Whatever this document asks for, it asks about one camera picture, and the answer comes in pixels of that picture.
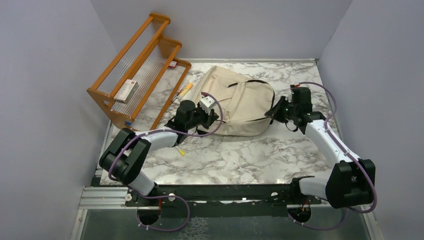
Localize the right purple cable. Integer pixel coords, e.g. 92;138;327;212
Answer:
287;81;379;231

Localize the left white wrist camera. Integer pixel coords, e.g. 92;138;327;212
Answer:
198;95;216;114

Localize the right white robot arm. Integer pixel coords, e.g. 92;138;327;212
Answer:
265;83;378;211

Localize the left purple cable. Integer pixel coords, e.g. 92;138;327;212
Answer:
107;92;225;233

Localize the purple cable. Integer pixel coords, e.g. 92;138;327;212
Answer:
287;81;379;231
107;92;225;233

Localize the black metal base frame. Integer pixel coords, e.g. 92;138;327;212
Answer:
77;175;374;220

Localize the beige canvas backpack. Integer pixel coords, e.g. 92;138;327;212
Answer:
187;65;275;137

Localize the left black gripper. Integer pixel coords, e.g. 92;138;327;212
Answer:
185;101;219;130

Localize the orange wooden shelf rack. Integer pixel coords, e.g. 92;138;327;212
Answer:
87;12;192;129

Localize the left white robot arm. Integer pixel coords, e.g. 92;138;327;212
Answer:
99;96;223;206

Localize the white red small box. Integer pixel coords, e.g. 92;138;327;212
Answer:
113;79;139;104

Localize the orange yellow highlighter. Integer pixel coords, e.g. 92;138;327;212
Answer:
177;83;194;100

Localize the red clear pen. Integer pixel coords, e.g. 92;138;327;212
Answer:
171;91;184;104

